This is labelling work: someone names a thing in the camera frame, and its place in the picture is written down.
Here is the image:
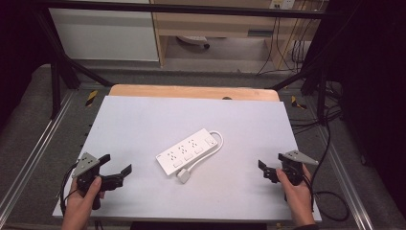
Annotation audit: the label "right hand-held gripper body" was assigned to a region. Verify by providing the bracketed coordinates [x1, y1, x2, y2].
[278, 149, 320, 187]

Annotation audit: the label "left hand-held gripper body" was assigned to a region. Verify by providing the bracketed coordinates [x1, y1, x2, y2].
[71, 151, 103, 211]

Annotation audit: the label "person's right hand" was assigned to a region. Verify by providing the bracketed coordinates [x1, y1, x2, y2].
[275, 164, 317, 227]

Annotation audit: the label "person's left hand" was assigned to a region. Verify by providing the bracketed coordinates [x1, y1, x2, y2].
[60, 175, 106, 230]

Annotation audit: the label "yellow black tape strip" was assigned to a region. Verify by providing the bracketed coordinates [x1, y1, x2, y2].
[84, 89, 99, 107]
[290, 95, 307, 110]

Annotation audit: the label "white table board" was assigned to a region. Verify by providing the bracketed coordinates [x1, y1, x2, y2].
[52, 95, 323, 223]

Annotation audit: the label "white plug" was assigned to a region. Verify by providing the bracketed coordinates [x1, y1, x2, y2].
[176, 168, 192, 185]

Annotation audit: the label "white power strip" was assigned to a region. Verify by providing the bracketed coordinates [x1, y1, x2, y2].
[155, 127, 219, 176]

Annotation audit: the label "person's dark clothing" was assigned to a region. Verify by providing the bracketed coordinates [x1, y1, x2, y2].
[129, 221, 268, 230]

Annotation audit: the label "wooden table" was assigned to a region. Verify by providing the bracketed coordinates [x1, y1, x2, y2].
[108, 83, 281, 103]

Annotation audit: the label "black curtain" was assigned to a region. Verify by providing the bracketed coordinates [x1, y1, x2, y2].
[327, 0, 406, 221]
[0, 0, 54, 128]

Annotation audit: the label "white cabinet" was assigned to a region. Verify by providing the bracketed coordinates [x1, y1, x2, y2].
[48, 7, 160, 62]

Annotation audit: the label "white chair base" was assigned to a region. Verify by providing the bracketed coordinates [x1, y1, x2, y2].
[176, 34, 212, 50]

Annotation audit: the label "light wooden desk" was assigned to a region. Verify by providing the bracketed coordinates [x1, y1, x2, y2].
[148, 0, 324, 70]

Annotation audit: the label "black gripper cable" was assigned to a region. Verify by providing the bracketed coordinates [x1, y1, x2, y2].
[309, 104, 350, 222]
[58, 163, 79, 218]

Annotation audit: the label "black floor cables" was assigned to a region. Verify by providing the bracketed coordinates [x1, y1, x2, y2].
[288, 80, 343, 136]

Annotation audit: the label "aluminium floor rail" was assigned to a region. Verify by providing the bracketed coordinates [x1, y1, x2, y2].
[0, 90, 77, 221]
[318, 126, 375, 230]

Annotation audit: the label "white power strip cable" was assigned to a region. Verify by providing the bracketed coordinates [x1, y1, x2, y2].
[185, 129, 225, 173]

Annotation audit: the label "black hanging cables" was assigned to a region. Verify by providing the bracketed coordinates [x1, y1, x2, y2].
[256, 16, 315, 77]

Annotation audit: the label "white wall socket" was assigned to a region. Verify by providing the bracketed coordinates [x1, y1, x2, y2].
[269, 0, 297, 11]

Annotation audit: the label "black metal frame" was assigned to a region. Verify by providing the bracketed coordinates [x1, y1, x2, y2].
[32, 0, 344, 121]

